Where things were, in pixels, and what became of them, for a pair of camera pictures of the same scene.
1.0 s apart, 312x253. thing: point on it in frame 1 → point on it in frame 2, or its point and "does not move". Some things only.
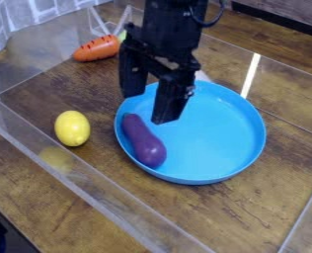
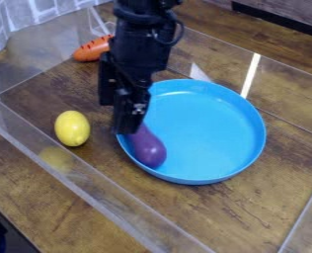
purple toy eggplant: [150, 148] does not move
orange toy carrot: [101, 47] does not move
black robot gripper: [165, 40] → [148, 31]
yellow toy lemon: [72, 127] does not move
